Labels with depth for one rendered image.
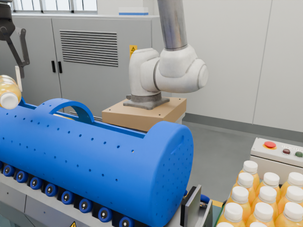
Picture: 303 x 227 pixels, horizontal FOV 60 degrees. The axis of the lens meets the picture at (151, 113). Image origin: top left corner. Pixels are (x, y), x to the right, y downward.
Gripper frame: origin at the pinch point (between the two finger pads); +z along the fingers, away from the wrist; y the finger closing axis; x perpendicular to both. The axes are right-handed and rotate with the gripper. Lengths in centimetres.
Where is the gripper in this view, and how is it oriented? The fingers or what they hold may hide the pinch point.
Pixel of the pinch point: (4, 81)
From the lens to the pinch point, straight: 84.6
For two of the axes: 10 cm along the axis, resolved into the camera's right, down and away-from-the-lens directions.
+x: -5.2, -2.9, 8.0
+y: 8.5, -1.3, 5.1
